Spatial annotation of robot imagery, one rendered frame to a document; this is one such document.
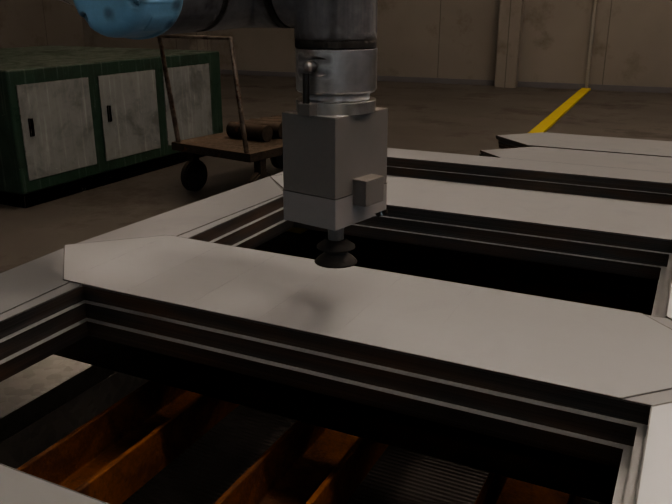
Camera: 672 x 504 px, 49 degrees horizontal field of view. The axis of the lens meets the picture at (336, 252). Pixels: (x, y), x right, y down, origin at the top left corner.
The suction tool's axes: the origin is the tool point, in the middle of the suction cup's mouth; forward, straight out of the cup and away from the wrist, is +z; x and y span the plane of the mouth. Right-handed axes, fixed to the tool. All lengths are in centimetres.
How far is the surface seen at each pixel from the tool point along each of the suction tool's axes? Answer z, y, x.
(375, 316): 3.7, -1.9, -6.2
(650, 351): 3.7, 6.3, -29.1
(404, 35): 21, 940, 590
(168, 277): 3.7, -7.0, 17.6
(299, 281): 3.7, 0.8, 5.6
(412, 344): 3.7, -4.9, -12.2
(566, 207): 3.7, 47.8, -5.8
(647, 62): 51, 1022, 249
